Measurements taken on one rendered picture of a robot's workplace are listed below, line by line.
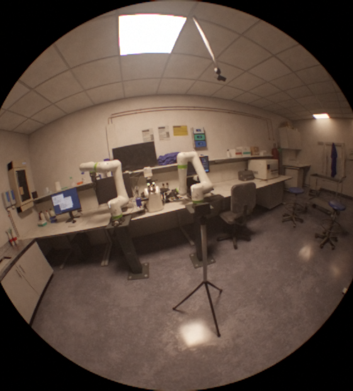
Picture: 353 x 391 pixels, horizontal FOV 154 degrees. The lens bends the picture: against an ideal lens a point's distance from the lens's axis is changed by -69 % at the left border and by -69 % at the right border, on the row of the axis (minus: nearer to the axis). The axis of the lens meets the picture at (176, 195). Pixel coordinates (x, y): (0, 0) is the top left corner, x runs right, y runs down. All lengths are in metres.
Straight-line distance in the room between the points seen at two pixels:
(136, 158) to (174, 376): 2.67
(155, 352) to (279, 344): 1.03
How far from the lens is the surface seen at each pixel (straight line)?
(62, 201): 2.32
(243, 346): 1.40
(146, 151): 2.20
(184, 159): 1.46
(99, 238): 2.84
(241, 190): 1.67
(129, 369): 1.47
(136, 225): 2.57
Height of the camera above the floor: 1.35
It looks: 16 degrees down
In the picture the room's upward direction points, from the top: 8 degrees counter-clockwise
